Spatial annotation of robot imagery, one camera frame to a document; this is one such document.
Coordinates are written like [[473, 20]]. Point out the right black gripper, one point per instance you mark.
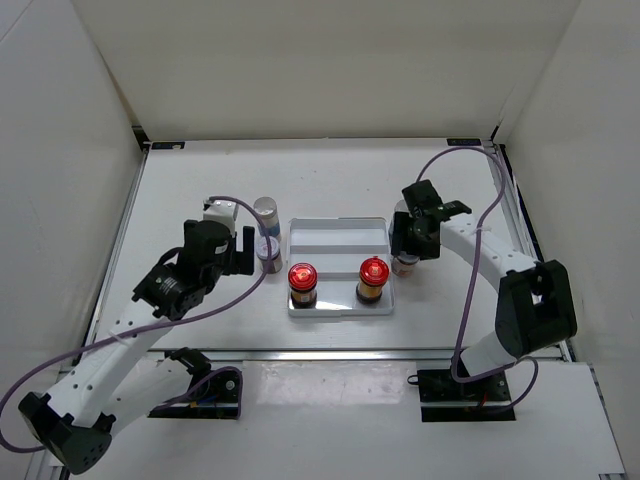
[[400, 232]]

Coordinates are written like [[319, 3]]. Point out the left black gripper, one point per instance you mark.
[[241, 260]]

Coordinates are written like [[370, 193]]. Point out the short white-lid jar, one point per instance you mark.
[[268, 252], [403, 265]]

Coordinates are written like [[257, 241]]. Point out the red-lid chili sauce jar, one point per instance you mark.
[[302, 280], [373, 275]]

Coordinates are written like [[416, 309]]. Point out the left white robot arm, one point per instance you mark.
[[77, 419]]

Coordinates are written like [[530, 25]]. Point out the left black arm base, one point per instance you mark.
[[214, 393]]

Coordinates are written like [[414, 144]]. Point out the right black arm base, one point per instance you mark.
[[442, 400]]

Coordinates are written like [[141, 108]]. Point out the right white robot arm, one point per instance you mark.
[[535, 307]]

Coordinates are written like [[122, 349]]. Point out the right tall silver-capped shaker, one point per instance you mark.
[[401, 207]]

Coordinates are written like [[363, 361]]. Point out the tall silver-capped shaker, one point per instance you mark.
[[401, 207], [266, 208]]

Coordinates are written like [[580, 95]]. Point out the left tall silver-capped shaker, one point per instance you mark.
[[266, 208]]

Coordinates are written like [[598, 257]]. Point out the white divided organizer tray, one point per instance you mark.
[[336, 248]]

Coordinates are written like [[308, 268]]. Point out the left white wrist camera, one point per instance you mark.
[[222, 211]]

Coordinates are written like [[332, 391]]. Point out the aluminium front rail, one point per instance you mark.
[[308, 355]]

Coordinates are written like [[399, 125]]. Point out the aluminium rail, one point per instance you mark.
[[308, 355], [513, 207], [76, 192]]

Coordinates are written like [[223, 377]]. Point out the aluminium right rail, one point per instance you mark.
[[513, 207]]

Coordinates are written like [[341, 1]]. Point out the aluminium left rail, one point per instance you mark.
[[76, 192]]

